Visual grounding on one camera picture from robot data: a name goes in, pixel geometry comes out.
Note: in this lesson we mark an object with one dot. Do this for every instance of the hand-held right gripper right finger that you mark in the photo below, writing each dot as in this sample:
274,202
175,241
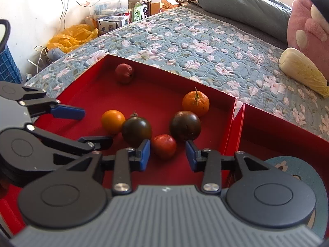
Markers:
191,157

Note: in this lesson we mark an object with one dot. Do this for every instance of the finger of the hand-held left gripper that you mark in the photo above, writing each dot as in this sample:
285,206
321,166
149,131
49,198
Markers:
96,142
68,112

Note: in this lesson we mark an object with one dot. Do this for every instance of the dark red apple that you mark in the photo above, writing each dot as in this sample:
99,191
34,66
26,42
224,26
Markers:
124,73

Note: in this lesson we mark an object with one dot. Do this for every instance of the yellow plastic bag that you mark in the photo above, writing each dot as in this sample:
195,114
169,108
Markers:
70,37

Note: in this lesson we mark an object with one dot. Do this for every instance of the red tomato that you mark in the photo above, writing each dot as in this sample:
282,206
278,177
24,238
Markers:
164,146

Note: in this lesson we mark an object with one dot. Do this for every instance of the green and white carton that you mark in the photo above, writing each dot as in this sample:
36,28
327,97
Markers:
138,11

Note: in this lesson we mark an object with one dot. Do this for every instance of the floral quilted blanket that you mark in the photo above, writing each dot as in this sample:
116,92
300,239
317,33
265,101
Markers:
180,38

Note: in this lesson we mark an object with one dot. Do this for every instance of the mandarin with stem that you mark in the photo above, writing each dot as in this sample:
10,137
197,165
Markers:
195,104

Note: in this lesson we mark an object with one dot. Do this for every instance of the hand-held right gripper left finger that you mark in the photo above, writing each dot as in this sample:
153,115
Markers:
145,157

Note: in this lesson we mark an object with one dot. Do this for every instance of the napa cabbage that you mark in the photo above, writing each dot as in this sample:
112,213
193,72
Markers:
300,69

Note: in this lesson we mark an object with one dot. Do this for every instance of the white printed carton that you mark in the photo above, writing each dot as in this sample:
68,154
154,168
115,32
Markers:
113,22

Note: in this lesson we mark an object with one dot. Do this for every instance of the red cardboard box lid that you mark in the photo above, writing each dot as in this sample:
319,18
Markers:
270,139

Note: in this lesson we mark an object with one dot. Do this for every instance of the grey-green pillow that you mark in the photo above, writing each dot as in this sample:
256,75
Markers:
244,7

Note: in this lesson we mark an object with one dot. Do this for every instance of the smooth orange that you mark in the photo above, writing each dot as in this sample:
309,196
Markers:
113,121

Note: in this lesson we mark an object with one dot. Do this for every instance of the dark green-brown tomato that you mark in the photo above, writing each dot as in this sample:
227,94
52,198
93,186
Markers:
136,130
185,125

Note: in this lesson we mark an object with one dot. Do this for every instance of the pink plush pillow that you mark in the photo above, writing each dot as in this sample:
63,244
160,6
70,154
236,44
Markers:
303,23

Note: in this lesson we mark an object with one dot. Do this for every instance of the blue plastic crate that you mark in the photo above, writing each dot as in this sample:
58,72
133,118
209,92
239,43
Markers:
7,64

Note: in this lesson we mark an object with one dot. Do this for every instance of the large red cardboard box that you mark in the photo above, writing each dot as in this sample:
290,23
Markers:
154,90

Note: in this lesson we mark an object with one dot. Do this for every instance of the blue floral plate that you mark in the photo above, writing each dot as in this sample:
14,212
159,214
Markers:
309,176

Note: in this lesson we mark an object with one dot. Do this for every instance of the clear plastic container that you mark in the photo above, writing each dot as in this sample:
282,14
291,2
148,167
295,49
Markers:
108,5

